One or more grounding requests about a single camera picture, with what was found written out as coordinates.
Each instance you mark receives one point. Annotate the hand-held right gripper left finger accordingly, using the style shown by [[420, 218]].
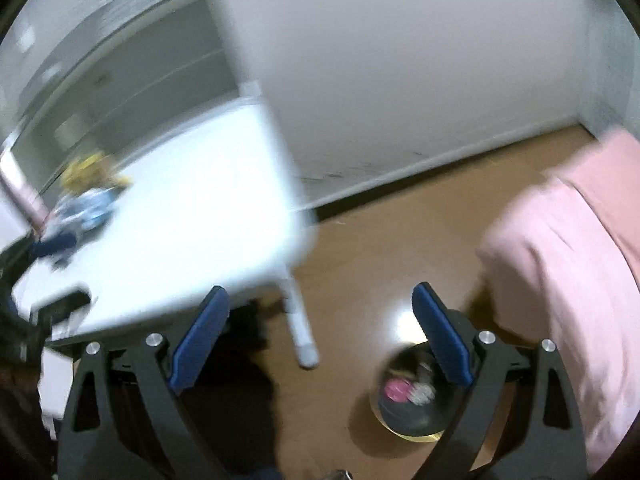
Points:
[[200, 340]]

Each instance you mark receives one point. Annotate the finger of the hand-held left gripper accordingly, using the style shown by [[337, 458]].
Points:
[[65, 302], [55, 246]]

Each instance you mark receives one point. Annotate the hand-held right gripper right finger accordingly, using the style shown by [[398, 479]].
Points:
[[442, 340]]

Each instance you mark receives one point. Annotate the blue and white wrapper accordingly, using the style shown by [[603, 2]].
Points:
[[82, 210]]

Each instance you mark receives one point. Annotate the yellow snack wrapper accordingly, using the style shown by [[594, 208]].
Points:
[[92, 170]]

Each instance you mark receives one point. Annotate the black bin with gold rim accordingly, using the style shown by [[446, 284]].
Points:
[[400, 420]]

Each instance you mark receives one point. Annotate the pink round wrapper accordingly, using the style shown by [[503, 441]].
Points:
[[397, 390]]

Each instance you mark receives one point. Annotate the bed with pink blanket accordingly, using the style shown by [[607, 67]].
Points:
[[575, 260]]

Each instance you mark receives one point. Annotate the small metal object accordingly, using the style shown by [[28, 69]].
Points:
[[345, 475]]

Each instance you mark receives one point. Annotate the glass window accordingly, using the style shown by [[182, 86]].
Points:
[[150, 70]]

